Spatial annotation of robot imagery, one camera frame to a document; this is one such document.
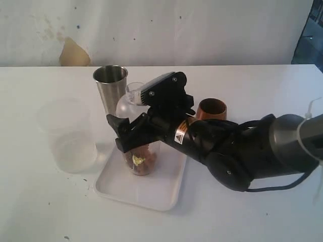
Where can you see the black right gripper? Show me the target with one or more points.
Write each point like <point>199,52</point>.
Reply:
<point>169,105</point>

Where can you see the clear plastic shaker lid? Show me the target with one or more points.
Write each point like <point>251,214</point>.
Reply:
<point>126,107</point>

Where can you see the stainless steel cup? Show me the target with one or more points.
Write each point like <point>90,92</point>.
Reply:
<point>111,82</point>

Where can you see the brown wooden cup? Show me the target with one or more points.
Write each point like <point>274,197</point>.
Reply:
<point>211,108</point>

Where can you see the translucent plastic container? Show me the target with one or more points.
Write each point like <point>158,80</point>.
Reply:
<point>66,125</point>

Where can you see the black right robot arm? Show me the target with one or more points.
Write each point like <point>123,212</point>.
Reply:
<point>235,154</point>

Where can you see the gold coin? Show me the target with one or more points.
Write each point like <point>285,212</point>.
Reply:
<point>138,160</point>

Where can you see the brown coins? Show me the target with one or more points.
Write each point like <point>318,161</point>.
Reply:
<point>143,161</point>

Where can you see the white rectangular tray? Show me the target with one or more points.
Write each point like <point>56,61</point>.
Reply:
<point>157,191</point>

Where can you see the white zip tie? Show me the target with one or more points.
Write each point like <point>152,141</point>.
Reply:
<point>309,137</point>

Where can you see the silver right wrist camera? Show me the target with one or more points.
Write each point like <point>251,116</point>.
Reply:
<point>138,97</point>

